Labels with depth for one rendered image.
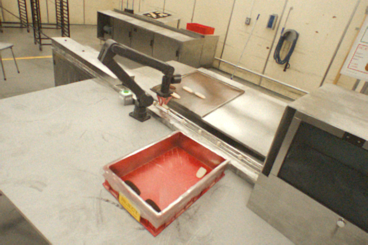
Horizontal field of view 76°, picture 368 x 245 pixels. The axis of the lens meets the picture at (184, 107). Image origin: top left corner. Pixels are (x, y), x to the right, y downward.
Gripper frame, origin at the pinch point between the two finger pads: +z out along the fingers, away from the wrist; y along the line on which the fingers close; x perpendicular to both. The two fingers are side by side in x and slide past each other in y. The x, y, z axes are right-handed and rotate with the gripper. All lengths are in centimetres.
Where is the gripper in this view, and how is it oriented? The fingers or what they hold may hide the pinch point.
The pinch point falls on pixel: (162, 104)
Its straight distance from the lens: 158.2
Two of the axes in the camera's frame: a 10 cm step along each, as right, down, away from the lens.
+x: -7.0, -4.2, 5.8
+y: 6.9, -2.1, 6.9
